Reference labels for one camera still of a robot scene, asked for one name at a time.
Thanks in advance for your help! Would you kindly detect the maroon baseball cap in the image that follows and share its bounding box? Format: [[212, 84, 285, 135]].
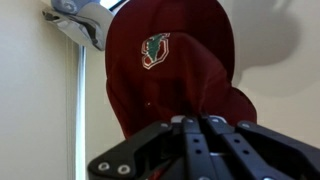
[[104, 0, 258, 140]]

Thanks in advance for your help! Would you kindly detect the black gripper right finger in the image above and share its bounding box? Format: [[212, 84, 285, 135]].
[[199, 114, 320, 180]]

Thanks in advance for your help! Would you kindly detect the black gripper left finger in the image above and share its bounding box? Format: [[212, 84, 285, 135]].
[[87, 115, 215, 180]]

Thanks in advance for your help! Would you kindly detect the grey baseball cap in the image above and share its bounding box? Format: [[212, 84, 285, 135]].
[[42, 0, 115, 52]]

